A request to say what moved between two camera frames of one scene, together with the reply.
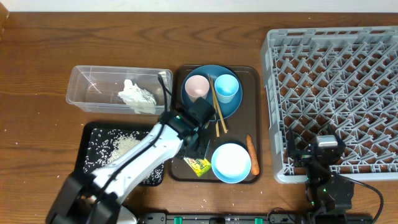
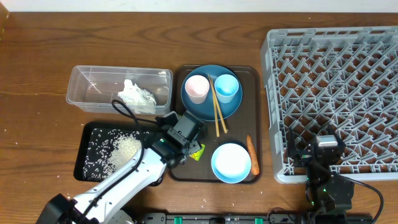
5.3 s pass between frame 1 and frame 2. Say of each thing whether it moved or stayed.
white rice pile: stayed
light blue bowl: stayed
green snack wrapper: moved
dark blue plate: moved
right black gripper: stayed
